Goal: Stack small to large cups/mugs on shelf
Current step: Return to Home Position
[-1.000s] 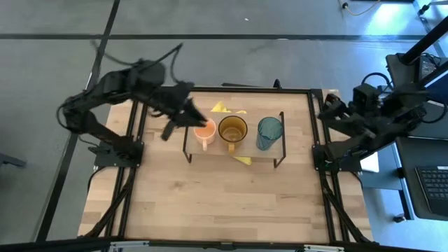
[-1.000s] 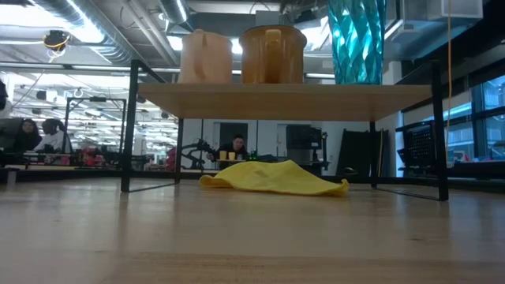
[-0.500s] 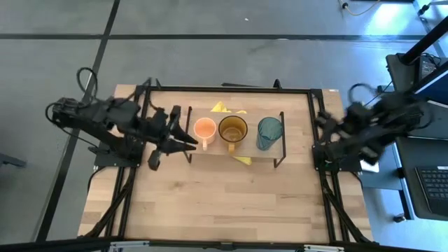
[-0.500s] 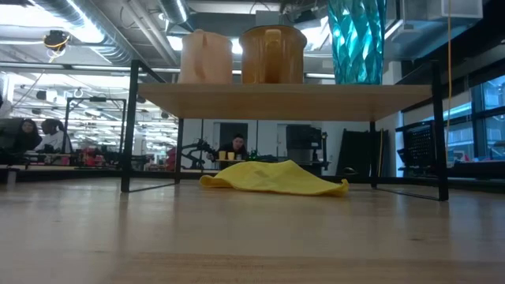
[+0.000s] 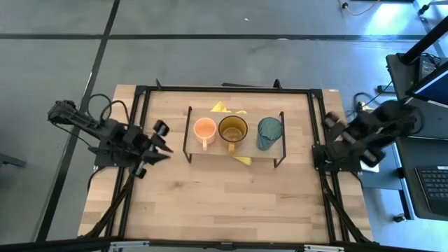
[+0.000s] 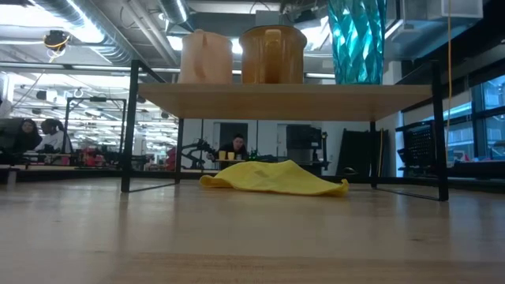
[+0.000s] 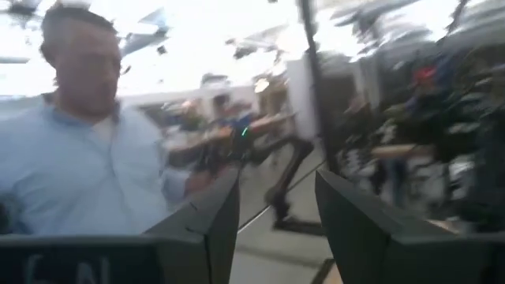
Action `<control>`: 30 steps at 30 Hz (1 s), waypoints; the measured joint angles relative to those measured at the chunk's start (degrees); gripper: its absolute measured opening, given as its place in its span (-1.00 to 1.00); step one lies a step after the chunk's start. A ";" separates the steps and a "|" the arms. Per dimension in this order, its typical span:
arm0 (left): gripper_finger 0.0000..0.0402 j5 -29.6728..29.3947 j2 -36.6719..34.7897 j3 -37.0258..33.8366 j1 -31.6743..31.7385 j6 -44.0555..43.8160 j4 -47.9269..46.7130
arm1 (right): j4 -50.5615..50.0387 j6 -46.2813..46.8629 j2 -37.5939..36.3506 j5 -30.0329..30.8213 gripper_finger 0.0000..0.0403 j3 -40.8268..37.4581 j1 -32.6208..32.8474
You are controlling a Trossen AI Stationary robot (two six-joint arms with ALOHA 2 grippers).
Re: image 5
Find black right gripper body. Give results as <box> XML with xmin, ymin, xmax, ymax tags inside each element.
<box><xmin>322</xmin><ymin>111</ymin><xmax>385</xmax><ymax>168</ymax></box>

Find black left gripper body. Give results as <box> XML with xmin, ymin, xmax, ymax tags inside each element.
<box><xmin>131</xmin><ymin>120</ymin><xmax>171</xmax><ymax>179</ymax></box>

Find small orange mug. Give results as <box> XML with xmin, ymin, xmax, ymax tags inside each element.
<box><xmin>192</xmin><ymin>117</ymin><xmax>218</xmax><ymax>152</ymax></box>

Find tall teal glass tumbler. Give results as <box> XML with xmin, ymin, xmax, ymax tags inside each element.
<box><xmin>255</xmin><ymin>116</ymin><xmax>284</xmax><ymax>152</ymax></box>

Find amber glass mug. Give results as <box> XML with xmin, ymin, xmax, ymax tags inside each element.
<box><xmin>218</xmin><ymin>115</ymin><xmax>249</xmax><ymax>155</ymax></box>

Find wooden shelf black metal legs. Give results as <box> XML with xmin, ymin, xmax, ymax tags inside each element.
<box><xmin>182</xmin><ymin>106</ymin><xmax>287</xmax><ymax>169</ymax></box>

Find white paper sheet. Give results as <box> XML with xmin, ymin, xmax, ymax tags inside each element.
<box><xmin>360</xmin><ymin>161</ymin><xmax>380</xmax><ymax>174</ymax></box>

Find grey keyboard desk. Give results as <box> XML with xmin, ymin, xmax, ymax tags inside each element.
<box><xmin>394</xmin><ymin>135</ymin><xmax>448</xmax><ymax>222</ymax></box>

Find yellow cloth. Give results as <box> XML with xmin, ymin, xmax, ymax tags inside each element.
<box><xmin>210</xmin><ymin>101</ymin><xmax>253</xmax><ymax>167</ymax></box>

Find black side desk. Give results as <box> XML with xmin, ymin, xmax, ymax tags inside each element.
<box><xmin>386</xmin><ymin>52</ymin><xmax>448</xmax><ymax>141</ymax></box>

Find black keyboard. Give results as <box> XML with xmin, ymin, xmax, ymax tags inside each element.
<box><xmin>415</xmin><ymin>164</ymin><xmax>448</xmax><ymax>216</ymax></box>

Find dark monitor screen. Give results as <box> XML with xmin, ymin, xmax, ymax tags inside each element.
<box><xmin>405</xmin><ymin>61</ymin><xmax>448</xmax><ymax>106</ymax></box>

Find black diagonal pole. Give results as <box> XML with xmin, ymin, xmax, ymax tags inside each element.
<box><xmin>400</xmin><ymin>15</ymin><xmax>448</xmax><ymax>66</ymax></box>

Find grey stand foot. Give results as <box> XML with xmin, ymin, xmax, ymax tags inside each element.
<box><xmin>0</xmin><ymin>153</ymin><xmax>27</xmax><ymax>169</ymax></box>

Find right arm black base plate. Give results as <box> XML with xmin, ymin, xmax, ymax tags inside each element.
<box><xmin>312</xmin><ymin>142</ymin><xmax>363</xmax><ymax>172</ymax></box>

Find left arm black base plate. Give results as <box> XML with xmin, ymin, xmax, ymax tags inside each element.
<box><xmin>93</xmin><ymin>153</ymin><xmax>141</xmax><ymax>168</ymax></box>

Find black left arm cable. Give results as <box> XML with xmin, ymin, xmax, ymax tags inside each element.
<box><xmin>86</xmin><ymin>93</ymin><xmax>131</xmax><ymax>124</ymax></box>

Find black metal table frame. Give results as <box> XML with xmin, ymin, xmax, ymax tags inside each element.
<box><xmin>78</xmin><ymin>78</ymin><xmax>375</xmax><ymax>246</ymax></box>

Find black front rail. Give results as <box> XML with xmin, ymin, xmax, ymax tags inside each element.
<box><xmin>0</xmin><ymin>237</ymin><xmax>448</xmax><ymax>252</ymax></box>

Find yellow floor cable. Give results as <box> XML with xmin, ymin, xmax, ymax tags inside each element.
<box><xmin>337</xmin><ymin>0</ymin><xmax>382</xmax><ymax>18</ymax></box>

